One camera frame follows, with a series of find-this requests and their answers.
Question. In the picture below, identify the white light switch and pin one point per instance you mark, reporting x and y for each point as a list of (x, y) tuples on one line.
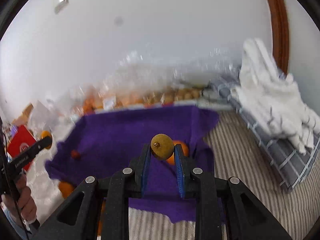
[(61, 1)]

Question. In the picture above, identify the person's left hand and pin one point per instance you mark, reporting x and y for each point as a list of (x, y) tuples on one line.
[(26, 200)]

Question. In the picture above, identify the person's left forearm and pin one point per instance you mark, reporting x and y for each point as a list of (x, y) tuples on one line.
[(10, 220)]

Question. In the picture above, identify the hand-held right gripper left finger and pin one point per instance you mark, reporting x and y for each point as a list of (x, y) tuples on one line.
[(146, 171)]

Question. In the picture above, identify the wooden door frame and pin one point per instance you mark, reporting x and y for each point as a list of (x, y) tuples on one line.
[(278, 25)]

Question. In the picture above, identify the striped bed cover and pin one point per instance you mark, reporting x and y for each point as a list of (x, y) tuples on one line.
[(250, 185)]

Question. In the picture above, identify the green-yellow round fruit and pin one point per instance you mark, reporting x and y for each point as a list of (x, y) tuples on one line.
[(162, 147)]

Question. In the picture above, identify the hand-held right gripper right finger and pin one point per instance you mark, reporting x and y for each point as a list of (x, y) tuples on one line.
[(180, 173)]

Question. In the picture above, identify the cardboard box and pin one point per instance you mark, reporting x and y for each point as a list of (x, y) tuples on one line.
[(25, 113)]

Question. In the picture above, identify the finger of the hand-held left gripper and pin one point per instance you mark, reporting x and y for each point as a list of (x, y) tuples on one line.
[(44, 143)]

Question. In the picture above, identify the purple towel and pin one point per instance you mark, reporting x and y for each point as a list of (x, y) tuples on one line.
[(117, 135)]

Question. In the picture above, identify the small red tomato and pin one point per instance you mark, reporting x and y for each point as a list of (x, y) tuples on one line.
[(75, 154)]

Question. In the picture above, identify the red paper bag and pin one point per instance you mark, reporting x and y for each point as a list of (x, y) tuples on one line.
[(21, 143)]

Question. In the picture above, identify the plastic bag of longans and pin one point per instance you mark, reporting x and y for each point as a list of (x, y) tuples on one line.
[(180, 93)]

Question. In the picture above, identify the plastic bag of oranges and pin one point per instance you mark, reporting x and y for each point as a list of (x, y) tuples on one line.
[(100, 102)]

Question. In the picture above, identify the grey plastic bag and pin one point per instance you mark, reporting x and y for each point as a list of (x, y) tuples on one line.
[(41, 112)]

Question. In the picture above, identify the white striped towel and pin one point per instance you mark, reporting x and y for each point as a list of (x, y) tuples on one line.
[(270, 100)]

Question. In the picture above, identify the grey checked cloth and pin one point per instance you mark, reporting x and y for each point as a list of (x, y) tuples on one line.
[(277, 155)]

